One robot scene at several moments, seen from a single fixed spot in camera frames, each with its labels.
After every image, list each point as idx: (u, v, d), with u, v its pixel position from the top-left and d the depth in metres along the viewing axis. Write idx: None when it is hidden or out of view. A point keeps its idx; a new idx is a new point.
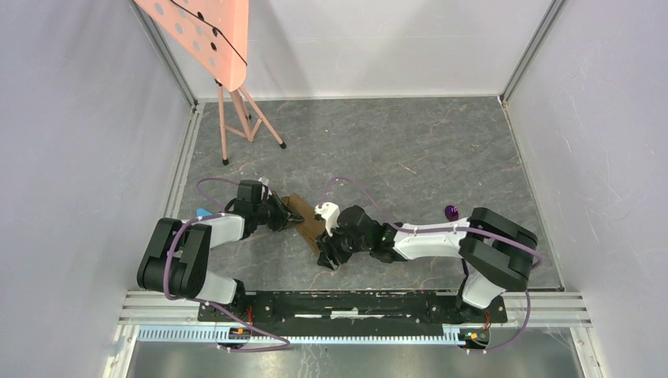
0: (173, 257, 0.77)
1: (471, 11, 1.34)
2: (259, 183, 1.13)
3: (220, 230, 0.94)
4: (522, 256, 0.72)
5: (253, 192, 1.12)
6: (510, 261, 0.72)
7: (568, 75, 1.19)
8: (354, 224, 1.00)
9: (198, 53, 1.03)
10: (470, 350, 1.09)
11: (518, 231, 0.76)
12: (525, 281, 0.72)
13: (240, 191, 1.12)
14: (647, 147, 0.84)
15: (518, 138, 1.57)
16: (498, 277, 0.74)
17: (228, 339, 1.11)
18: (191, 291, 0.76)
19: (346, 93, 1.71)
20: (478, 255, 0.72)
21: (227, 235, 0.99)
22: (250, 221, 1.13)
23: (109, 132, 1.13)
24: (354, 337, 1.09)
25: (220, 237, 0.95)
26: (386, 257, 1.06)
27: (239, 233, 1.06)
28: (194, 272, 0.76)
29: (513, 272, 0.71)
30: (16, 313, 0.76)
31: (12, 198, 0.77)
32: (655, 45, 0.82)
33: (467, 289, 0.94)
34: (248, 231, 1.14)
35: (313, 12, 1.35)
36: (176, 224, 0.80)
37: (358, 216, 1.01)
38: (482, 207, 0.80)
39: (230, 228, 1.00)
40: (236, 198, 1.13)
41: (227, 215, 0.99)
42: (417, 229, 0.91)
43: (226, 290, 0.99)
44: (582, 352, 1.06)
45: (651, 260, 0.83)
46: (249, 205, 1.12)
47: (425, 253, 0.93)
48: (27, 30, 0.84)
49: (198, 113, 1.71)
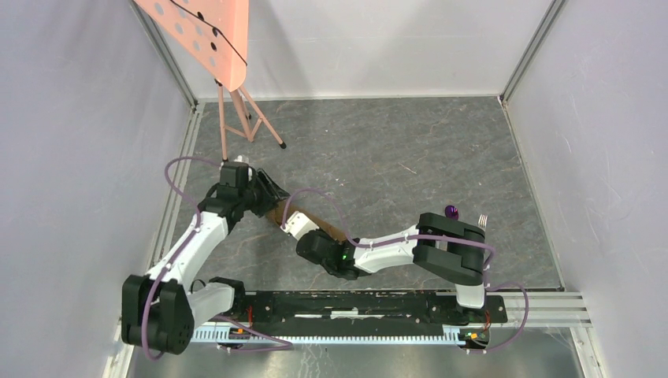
0: (153, 318, 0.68)
1: (471, 11, 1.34)
2: (246, 164, 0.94)
3: (198, 256, 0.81)
4: (473, 252, 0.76)
5: (239, 176, 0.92)
6: (462, 260, 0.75)
7: (569, 75, 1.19)
8: (310, 250, 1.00)
9: (198, 52, 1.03)
10: (470, 350, 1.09)
11: (464, 227, 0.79)
12: (480, 276, 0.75)
13: (222, 175, 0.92)
14: (647, 148, 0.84)
15: (518, 138, 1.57)
16: (456, 276, 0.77)
17: (228, 339, 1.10)
18: (179, 346, 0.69)
19: (346, 93, 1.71)
20: (432, 261, 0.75)
21: (210, 247, 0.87)
22: (235, 209, 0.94)
23: (109, 132, 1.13)
24: (354, 337, 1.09)
25: (201, 259, 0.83)
26: (350, 276, 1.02)
27: (226, 229, 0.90)
28: (179, 329, 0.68)
29: (466, 269, 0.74)
30: (16, 313, 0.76)
31: (12, 198, 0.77)
32: (655, 46, 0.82)
33: (459, 292, 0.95)
34: (235, 220, 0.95)
35: (313, 12, 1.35)
36: (144, 281, 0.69)
37: (313, 241, 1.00)
38: (426, 211, 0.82)
39: (210, 241, 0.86)
40: (218, 182, 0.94)
41: (202, 231, 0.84)
42: (372, 244, 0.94)
43: (223, 298, 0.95)
44: (582, 352, 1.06)
45: (651, 261, 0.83)
46: (233, 191, 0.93)
47: (384, 264, 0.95)
48: (27, 28, 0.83)
49: (198, 113, 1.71)
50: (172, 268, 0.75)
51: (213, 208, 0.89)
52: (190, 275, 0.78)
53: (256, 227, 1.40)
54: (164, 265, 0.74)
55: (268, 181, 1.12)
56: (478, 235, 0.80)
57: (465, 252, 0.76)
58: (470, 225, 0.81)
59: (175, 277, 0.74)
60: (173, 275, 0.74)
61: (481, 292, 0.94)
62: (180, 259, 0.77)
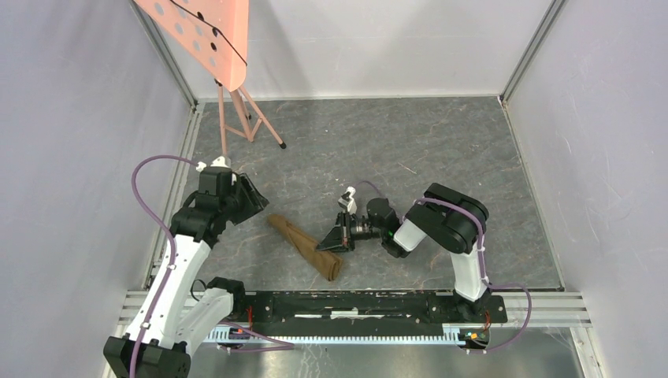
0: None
1: (471, 11, 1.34)
2: (228, 172, 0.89)
3: (179, 298, 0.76)
4: (456, 216, 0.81)
5: (219, 183, 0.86)
6: (445, 221, 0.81)
7: (568, 75, 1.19)
8: (382, 216, 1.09)
9: (198, 53, 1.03)
10: (470, 350, 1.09)
11: (460, 198, 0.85)
12: (463, 242, 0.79)
13: (202, 182, 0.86)
14: (647, 147, 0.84)
15: (518, 138, 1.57)
16: (439, 239, 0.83)
17: (228, 339, 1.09)
18: None
19: (346, 93, 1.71)
20: (415, 214, 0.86)
21: (191, 281, 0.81)
22: (216, 220, 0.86)
23: (109, 132, 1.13)
24: (354, 337, 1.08)
25: (184, 296, 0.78)
26: (394, 252, 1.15)
27: (206, 248, 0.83)
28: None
29: (443, 228, 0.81)
30: (16, 314, 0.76)
31: (11, 198, 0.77)
32: (655, 46, 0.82)
33: (456, 280, 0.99)
34: (216, 234, 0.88)
35: (313, 12, 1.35)
36: (125, 343, 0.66)
37: (387, 210, 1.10)
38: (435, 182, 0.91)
39: (188, 276, 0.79)
40: (197, 190, 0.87)
41: (177, 270, 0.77)
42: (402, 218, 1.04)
43: (223, 306, 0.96)
44: (582, 352, 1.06)
45: (651, 260, 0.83)
46: (213, 200, 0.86)
47: (413, 239, 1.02)
48: (27, 28, 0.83)
49: (198, 113, 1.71)
50: (150, 325, 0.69)
51: (191, 224, 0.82)
52: (173, 322, 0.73)
53: (257, 227, 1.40)
54: (141, 324, 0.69)
55: (254, 187, 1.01)
56: (476, 207, 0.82)
57: (450, 216, 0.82)
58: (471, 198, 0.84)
59: (156, 335, 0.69)
60: (154, 334, 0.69)
61: (476, 287, 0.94)
62: (158, 310, 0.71)
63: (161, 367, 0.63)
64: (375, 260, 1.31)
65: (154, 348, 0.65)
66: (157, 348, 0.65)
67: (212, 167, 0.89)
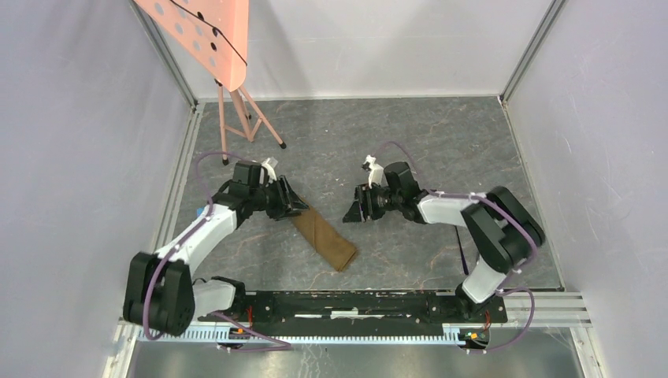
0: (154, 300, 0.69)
1: (470, 11, 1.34)
2: (258, 164, 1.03)
3: (205, 243, 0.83)
4: (517, 238, 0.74)
5: (250, 174, 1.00)
6: (503, 239, 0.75)
7: (569, 75, 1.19)
8: (395, 173, 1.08)
9: (198, 53, 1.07)
10: (470, 350, 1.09)
11: (526, 219, 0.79)
12: (508, 262, 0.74)
13: (236, 172, 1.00)
14: (647, 148, 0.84)
15: (518, 138, 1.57)
16: (488, 252, 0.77)
17: (228, 339, 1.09)
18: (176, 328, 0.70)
19: (346, 93, 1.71)
20: (475, 217, 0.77)
21: (217, 239, 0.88)
22: (245, 205, 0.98)
23: (109, 132, 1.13)
24: (354, 337, 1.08)
25: (208, 246, 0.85)
26: (410, 215, 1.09)
27: (233, 224, 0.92)
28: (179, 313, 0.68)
29: (501, 246, 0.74)
30: (15, 314, 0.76)
31: (10, 198, 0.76)
32: (655, 46, 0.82)
33: (469, 278, 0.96)
34: (243, 217, 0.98)
35: (313, 12, 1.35)
36: (152, 259, 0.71)
37: (402, 168, 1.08)
38: (503, 187, 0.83)
39: (217, 231, 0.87)
40: (230, 180, 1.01)
41: (213, 220, 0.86)
42: (442, 194, 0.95)
43: (224, 296, 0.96)
44: (582, 352, 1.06)
45: (651, 260, 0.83)
46: (244, 188, 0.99)
47: (439, 217, 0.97)
48: (27, 28, 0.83)
49: (198, 113, 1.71)
50: (179, 249, 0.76)
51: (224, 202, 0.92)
52: (196, 258, 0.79)
53: (256, 227, 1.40)
54: (173, 246, 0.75)
55: (287, 188, 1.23)
56: (536, 235, 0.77)
57: (510, 235, 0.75)
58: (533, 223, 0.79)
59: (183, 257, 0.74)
60: (181, 256, 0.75)
61: (485, 294, 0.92)
62: (189, 242, 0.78)
63: (179, 284, 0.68)
64: (376, 260, 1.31)
65: (179, 264, 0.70)
66: (183, 264, 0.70)
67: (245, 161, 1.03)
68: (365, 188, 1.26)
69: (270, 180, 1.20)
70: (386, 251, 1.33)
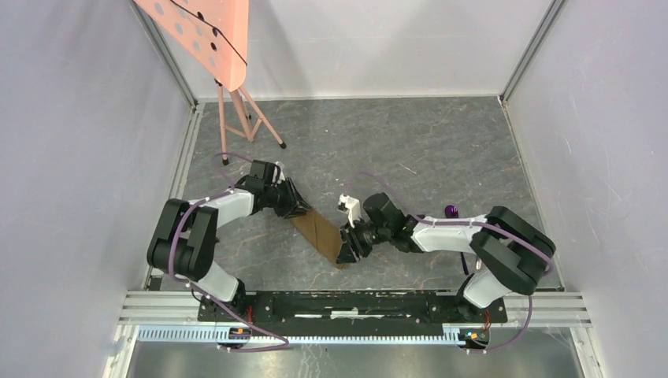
0: (181, 240, 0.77)
1: (470, 11, 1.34)
2: (273, 164, 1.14)
3: (228, 209, 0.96)
4: (534, 260, 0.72)
5: (266, 171, 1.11)
6: (519, 261, 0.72)
7: (568, 75, 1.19)
8: (378, 208, 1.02)
9: (198, 53, 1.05)
10: (470, 350, 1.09)
11: (536, 234, 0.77)
12: (532, 285, 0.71)
13: (254, 168, 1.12)
14: (647, 148, 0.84)
15: (518, 138, 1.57)
16: (508, 279, 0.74)
17: (228, 339, 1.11)
18: (196, 272, 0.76)
19: (346, 93, 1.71)
20: (488, 248, 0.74)
21: (236, 213, 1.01)
22: (259, 198, 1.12)
23: (109, 132, 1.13)
24: (354, 337, 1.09)
25: (230, 214, 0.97)
26: (403, 246, 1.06)
27: (250, 207, 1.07)
28: (202, 256, 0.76)
29: (521, 272, 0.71)
30: (15, 314, 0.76)
31: (10, 198, 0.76)
32: (655, 46, 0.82)
33: (470, 286, 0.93)
34: (257, 208, 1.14)
35: (313, 12, 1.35)
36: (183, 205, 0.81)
37: (383, 201, 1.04)
38: (503, 207, 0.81)
39: (238, 205, 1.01)
40: (248, 175, 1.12)
41: (236, 194, 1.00)
42: (436, 220, 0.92)
43: (228, 287, 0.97)
44: (582, 352, 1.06)
45: (651, 259, 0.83)
46: (260, 183, 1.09)
47: (439, 245, 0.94)
48: (27, 28, 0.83)
49: (198, 113, 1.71)
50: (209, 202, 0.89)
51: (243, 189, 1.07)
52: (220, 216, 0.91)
53: (256, 227, 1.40)
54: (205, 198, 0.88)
55: (295, 190, 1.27)
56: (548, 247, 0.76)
57: (525, 257, 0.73)
58: (541, 235, 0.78)
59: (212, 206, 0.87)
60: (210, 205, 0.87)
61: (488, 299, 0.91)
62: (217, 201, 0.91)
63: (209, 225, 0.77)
64: (376, 260, 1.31)
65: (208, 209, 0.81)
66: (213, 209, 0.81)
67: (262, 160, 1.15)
68: (349, 229, 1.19)
69: (278, 181, 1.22)
70: (386, 251, 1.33)
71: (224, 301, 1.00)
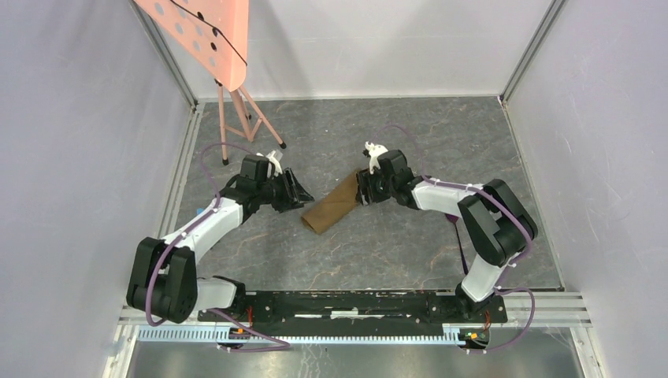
0: (159, 283, 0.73)
1: (470, 11, 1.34)
2: (266, 161, 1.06)
3: (210, 233, 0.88)
4: (513, 233, 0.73)
5: (257, 169, 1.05)
6: (498, 231, 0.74)
7: (569, 75, 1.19)
8: (389, 161, 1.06)
9: (199, 53, 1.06)
10: (470, 350, 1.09)
11: (521, 213, 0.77)
12: (501, 254, 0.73)
13: (244, 168, 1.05)
14: (647, 147, 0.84)
15: (518, 138, 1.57)
16: (481, 245, 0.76)
17: (228, 339, 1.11)
18: (178, 315, 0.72)
19: (346, 93, 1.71)
20: (472, 209, 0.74)
21: (221, 231, 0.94)
22: (251, 201, 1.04)
23: (109, 132, 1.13)
24: (354, 337, 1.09)
25: (213, 235, 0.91)
26: (402, 200, 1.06)
27: (239, 218, 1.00)
28: (182, 298, 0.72)
29: (495, 241, 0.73)
30: (15, 315, 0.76)
31: (10, 199, 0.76)
32: (654, 46, 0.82)
33: (467, 278, 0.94)
34: (250, 213, 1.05)
35: (313, 12, 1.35)
36: (158, 244, 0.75)
37: (395, 155, 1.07)
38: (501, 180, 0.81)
39: (224, 223, 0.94)
40: (239, 174, 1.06)
41: (219, 213, 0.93)
42: (437, 181, 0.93)
43: (225, 293, 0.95)
44: (582, 352, 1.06)
45: (651, 260, 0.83)
46: (251, 183, 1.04)
47: (436, 206, 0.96)
48: (27, 28, 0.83)
49: (198, 113, 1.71)
50: (186, 236, 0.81)
51: (229, 197, 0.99)
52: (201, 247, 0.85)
53: (257, 227, 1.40)
54: (179, 233, 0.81)
55: (293, 182, 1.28)
56: (529, 229, 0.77)
57: (505, 229, 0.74)
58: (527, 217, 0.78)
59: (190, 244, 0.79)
60: (187, 242, 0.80)
61: (484, 292, 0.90)
62: (194, 231, 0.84)
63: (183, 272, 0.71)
64: (376, 260, 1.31)
65: (184, 249, 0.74)
66: (187, 250, 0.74)
67: (254, 156, 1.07)
68: (366, 172, 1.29)
69: (275, 174, 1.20)
70: (386, 251, 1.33)
71: (217, 308, 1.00)
